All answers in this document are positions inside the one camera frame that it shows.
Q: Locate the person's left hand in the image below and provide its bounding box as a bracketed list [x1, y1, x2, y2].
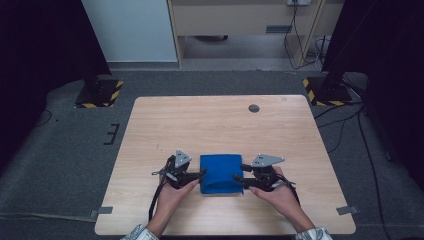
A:
[154, 179, 200, 222]

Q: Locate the grey tape strip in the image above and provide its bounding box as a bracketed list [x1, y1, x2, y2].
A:
[335, 205, 361, 216]
[89, 206, 114, 220]

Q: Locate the black stand with striped base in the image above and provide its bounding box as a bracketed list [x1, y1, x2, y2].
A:
[302, 59, 354, 108]
[74, 63, 124, 109]

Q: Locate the blue cloth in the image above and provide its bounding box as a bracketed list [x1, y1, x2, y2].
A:
[199, 153, 245, 195]

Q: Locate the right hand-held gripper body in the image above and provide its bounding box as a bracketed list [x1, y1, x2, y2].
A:
[250, 153, 285, 193]

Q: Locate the thin black floor cable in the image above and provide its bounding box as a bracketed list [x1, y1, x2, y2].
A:
[33, 109, 54, 128]

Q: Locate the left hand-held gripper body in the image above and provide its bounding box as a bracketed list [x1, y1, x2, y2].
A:
[151, 149, 193, 190]

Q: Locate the black curtain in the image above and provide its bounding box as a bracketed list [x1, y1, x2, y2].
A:
[0, 0, 112, 174]
[321, 0, 424, 191]

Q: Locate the long black floor cable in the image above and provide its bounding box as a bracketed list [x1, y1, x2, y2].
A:
[357, 109, 394, 240]

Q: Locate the white cabinet panel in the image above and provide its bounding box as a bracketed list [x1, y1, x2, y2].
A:
[81, 0, 178, 63]

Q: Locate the light wooden desk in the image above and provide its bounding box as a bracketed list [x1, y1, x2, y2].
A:
[166, 0, 346, 68]

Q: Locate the person's right hand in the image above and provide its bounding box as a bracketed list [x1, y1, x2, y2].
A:
[248, 166, 306, 219]

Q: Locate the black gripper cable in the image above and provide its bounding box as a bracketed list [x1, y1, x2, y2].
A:
[281, 175, 302, 206]
[148, 155, 176, 222]

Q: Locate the black hanging power cable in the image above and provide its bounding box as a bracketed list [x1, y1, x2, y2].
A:
[283, 3, 322, 71]

